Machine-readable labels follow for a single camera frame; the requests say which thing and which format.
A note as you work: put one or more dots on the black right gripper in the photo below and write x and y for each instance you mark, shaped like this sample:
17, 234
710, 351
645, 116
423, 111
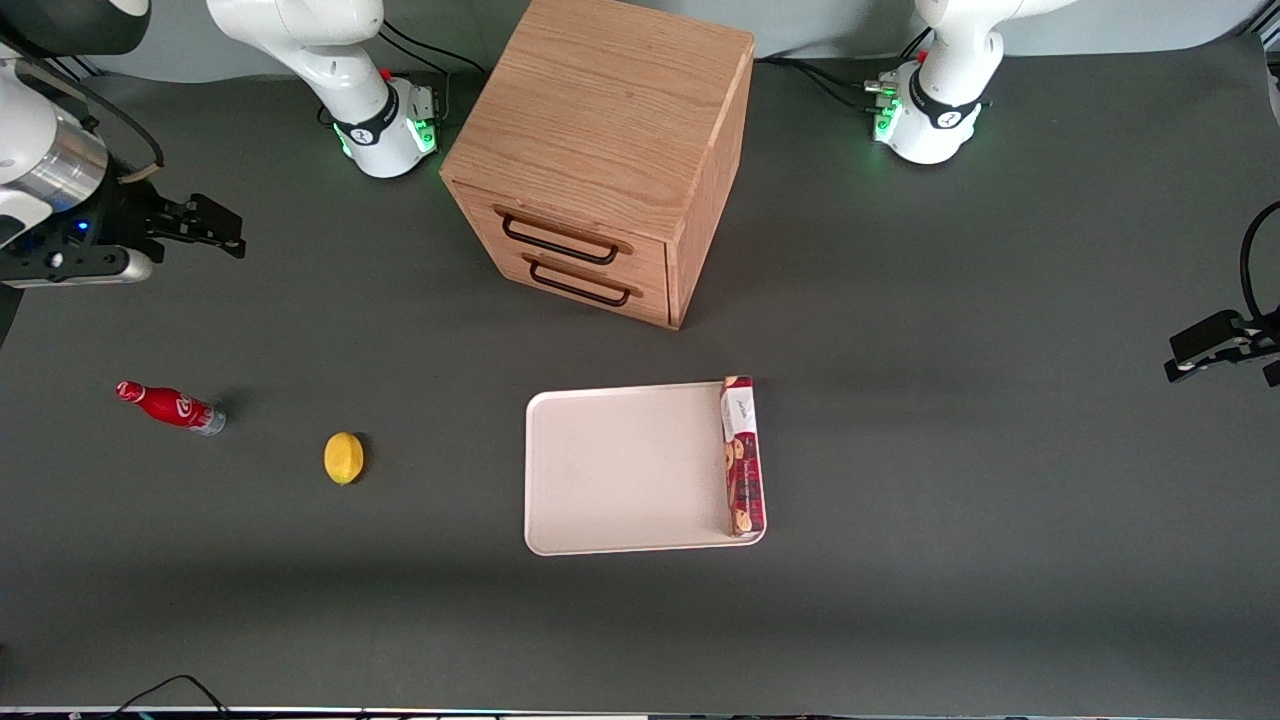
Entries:
118, 216

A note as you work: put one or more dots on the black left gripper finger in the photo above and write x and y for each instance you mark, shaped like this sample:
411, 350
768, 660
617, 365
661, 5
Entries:
1205, 342
1273, 373

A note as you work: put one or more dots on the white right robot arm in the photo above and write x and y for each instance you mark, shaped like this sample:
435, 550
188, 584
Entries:
300, 40

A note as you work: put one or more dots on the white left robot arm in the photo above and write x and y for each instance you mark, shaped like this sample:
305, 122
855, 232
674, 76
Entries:
940, 110

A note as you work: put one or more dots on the red coke bottle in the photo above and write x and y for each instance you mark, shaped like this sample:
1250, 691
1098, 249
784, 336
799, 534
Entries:
170, 405

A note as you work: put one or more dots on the white rectangular tray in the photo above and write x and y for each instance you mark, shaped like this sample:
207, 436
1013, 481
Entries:
620, 470

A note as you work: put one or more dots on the yellow lemon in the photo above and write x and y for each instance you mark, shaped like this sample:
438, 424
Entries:
343, 458

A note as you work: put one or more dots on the wooden drawer front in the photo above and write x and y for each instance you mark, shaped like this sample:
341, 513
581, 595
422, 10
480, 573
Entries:
560, 232
590, 292

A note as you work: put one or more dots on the wooden drawer cabinet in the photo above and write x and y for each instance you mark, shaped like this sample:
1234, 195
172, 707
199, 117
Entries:
600, 110

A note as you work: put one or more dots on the red cookie package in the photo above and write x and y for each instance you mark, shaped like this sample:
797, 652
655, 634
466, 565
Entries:
743, 470

